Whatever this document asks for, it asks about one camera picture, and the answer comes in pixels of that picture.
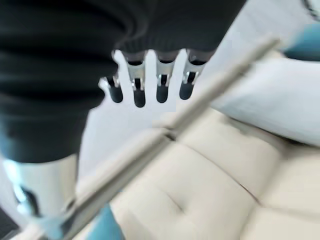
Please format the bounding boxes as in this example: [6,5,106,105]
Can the thin grey metal rod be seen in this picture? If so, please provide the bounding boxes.
[22,36,282,240]

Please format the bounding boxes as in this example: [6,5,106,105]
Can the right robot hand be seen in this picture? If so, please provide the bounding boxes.
[0,0,247,219]

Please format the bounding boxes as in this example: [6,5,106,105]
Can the cream leather sofa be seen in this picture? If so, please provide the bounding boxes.
[72,51,320,240]

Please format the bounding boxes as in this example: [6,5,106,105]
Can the large white cushion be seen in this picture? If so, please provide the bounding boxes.
[199,0,320,147]

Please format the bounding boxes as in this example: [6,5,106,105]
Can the teal cushion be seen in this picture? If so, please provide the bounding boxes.
[281,24,320,61]

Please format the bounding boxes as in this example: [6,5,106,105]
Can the teal cloth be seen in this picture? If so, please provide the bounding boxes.
[37,201,126,240]

